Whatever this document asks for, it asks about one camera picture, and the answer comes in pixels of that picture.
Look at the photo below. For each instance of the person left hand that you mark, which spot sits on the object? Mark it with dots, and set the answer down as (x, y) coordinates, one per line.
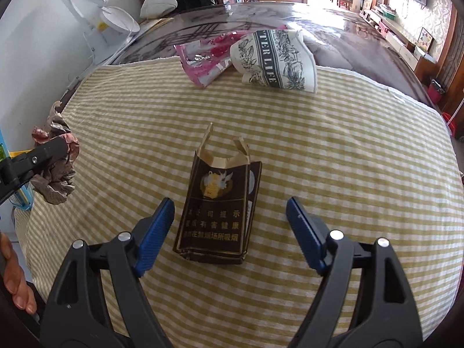
(14, 279)

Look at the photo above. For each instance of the blue plastic item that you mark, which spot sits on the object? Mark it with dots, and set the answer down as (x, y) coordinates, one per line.
(23, 198)

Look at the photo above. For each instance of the red waste basket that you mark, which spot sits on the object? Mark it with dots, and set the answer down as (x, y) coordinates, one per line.
(435, 91)

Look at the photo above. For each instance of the dark cigarette pack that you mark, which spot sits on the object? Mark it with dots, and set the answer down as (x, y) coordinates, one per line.
(217, 217)

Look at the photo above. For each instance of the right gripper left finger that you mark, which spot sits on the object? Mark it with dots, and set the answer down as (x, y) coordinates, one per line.
(76, 313)

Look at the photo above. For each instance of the pink foil wrapper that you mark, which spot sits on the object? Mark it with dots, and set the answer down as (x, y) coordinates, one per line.
(203, 60)

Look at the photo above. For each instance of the yellow striped tablecloth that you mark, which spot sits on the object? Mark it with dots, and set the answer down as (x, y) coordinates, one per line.
(365, 158)

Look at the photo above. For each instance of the white desk lamp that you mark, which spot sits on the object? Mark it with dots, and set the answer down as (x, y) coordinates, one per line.
(108, 31)

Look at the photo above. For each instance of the white plastic bag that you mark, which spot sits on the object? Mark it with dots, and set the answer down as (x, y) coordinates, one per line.
(153, 9)

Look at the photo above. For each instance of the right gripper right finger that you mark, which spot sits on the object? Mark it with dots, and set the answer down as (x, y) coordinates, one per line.
(385, 313)

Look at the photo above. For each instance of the low TV cabinet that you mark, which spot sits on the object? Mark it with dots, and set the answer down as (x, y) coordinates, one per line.
(422, 64)

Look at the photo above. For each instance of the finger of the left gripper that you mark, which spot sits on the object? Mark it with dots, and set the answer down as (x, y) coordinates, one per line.
(17, 171)

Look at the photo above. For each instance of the white floral paper cup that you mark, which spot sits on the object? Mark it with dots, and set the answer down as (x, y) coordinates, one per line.
(275, 58)

